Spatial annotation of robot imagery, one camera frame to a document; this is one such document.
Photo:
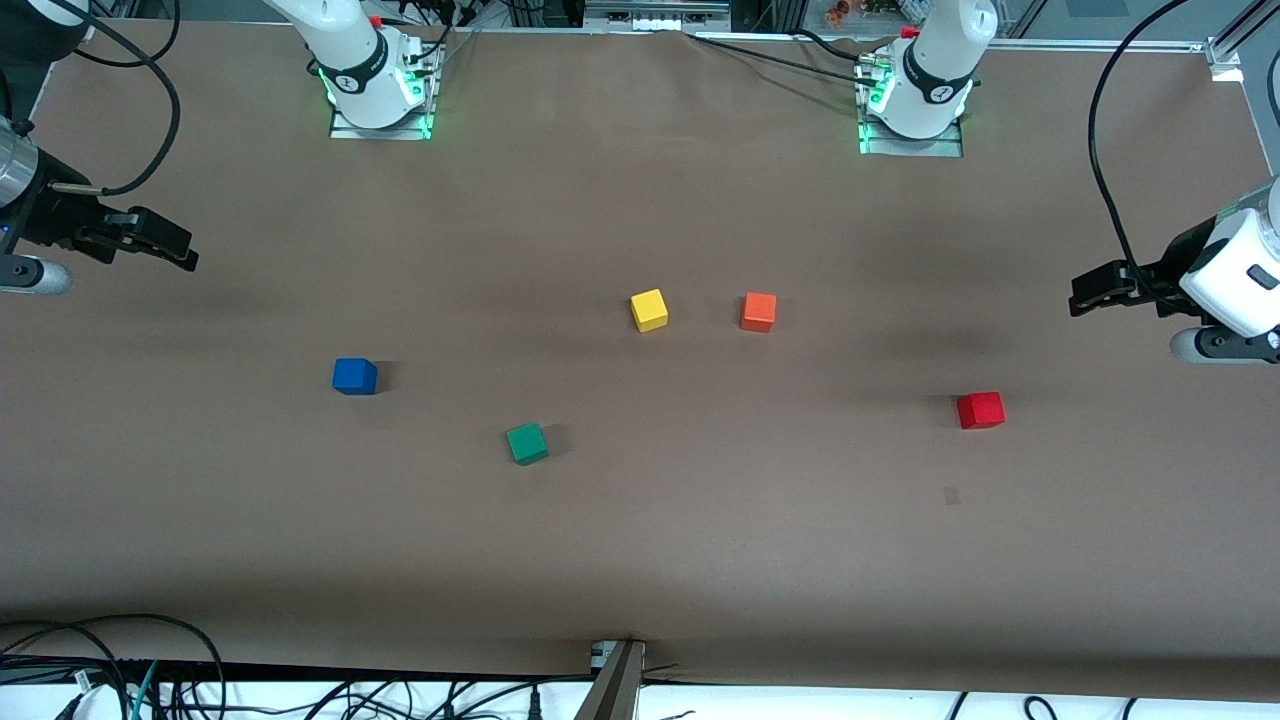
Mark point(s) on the white power strip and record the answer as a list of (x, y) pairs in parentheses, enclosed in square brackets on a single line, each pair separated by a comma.
[(655, 18)]

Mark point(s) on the green wooden cube block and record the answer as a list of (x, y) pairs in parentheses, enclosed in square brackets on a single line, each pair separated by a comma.
[(527, 444)]

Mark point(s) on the aluminium corner bracket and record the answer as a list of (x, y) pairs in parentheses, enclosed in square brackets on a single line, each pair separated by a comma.
[(1222, 60)]

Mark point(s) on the aluminium frame rail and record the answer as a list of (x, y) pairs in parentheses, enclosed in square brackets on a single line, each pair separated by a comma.
[(1150, 45)]

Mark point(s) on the brown paper table cover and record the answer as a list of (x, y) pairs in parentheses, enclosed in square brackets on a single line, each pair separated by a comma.
[(640, 550)]

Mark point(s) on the yellow wooden cube block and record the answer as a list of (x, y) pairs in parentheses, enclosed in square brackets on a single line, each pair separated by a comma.
[(649, 310)]

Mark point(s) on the small silver clamp bracket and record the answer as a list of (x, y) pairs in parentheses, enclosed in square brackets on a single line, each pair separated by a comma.
[(602, 654)]

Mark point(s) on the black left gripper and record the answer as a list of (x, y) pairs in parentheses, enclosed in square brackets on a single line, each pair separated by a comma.
[(1176, 262)]

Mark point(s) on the orange wooden cube block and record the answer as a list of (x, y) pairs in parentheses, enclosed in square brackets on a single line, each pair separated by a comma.
[(758, 312)]

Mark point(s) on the small orange object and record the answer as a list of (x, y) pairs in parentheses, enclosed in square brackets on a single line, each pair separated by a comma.
[(838, 12)]

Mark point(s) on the aluminium profile post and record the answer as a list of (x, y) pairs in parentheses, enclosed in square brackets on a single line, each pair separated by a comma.
[(612, 690)]

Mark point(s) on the blue wooden cube block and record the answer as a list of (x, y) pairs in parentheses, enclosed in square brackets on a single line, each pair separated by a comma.
[(354, 376)]

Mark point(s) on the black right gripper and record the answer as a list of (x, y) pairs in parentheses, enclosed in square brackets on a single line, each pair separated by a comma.
[(52, 217)]

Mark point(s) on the red wooden cube block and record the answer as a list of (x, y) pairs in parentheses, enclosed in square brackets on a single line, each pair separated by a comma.
[(981, 411)]

